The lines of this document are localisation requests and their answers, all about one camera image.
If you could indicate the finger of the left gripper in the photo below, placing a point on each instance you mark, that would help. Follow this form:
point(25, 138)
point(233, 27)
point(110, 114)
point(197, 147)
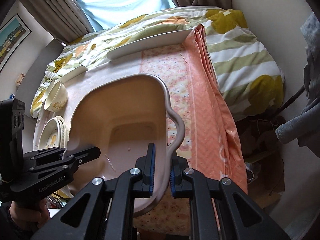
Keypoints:
point(51, 161)
point(43, 152)

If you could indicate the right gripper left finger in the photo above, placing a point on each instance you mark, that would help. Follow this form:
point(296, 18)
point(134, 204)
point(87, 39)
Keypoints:
point(103, 209)

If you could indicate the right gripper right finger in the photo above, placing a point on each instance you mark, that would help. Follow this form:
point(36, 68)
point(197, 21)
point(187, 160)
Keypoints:
point(219, 209)

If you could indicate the yellow duck plate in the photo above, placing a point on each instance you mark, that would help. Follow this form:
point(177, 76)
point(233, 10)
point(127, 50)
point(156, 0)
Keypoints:
point(54, 134)

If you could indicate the cream printed bowl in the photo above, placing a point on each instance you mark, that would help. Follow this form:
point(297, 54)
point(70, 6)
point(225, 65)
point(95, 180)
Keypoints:
point(57, 98)

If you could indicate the pink plastic tray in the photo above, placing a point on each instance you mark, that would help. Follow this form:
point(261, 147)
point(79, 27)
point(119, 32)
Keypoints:
point(122, 118)

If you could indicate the person's left hand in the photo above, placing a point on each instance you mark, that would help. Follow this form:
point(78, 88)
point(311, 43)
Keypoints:
point(22, 216)

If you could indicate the pink floral tablecloth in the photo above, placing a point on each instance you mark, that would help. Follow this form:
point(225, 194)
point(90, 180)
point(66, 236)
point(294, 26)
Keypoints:
point(211, 144)

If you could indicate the grey headboard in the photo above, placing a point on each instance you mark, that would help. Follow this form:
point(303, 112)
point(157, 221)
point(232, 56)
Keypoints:
point(31, 82)

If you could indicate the white ribbed bowl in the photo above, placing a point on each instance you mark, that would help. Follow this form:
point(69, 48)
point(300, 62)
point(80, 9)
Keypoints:
point(47, 91)

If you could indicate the framed colourful picture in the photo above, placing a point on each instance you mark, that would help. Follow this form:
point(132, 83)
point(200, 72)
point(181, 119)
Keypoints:
point(13, 33)

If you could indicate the floral striped quilt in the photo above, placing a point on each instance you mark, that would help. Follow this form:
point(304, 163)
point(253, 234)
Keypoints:
point(250, 80)

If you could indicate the left brown curtain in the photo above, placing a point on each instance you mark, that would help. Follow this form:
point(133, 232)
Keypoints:
point(63, 19)

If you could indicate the blue sheer curtain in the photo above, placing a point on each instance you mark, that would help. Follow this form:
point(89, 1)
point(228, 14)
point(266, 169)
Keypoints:
point(104, 14)

